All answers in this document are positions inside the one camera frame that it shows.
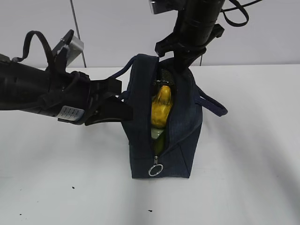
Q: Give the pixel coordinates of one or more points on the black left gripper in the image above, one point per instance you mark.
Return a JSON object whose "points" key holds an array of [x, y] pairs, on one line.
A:
{"points": [[84, 101]]}

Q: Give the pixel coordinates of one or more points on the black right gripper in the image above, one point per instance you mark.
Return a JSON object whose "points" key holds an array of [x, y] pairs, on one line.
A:
{"points": [[194, 29]]}

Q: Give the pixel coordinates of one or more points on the yellow gourd toy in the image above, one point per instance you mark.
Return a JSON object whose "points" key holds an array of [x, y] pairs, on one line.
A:
{"points": [[161, 106]]}

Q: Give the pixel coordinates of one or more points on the green cucumber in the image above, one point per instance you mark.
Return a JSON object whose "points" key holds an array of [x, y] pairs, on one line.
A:
{"points": [[159, 144]]}

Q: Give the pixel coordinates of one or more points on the dark blue lunch bag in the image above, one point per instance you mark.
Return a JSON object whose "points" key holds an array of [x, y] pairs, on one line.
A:
{"points": [[183, 125]]}

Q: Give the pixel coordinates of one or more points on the green lid glass food container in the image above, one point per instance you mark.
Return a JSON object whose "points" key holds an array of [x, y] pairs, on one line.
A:
{"points": [[156, 132]]}

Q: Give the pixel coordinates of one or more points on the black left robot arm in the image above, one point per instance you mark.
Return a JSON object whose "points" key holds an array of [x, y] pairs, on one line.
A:
{"points": [[22, 86]]}

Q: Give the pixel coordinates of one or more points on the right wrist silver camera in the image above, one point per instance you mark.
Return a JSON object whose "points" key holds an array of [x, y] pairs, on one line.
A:
{"points": [[161, 6]]}

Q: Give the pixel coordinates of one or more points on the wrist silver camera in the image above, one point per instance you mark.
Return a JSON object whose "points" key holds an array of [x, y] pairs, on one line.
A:
{"points": [[72, 44], [161, 6]]}

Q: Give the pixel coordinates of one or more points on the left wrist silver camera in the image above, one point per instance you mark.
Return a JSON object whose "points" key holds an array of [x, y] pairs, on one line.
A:
{"points": [[72, 44]]}

